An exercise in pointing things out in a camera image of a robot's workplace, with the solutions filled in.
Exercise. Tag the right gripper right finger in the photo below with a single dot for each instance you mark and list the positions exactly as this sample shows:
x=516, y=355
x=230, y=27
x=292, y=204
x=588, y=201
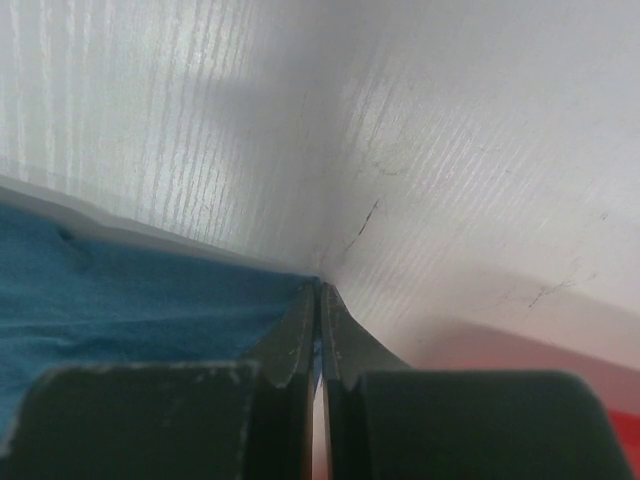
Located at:
x=387, y=420

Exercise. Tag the red plastic bin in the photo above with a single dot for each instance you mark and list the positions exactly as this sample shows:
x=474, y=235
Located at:
x=627, y=428

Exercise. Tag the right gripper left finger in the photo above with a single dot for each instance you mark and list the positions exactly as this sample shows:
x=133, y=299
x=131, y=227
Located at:
x=248, y=418

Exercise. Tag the blue t shirt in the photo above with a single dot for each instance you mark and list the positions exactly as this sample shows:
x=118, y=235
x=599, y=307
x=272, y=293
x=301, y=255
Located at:
x=69, y=299

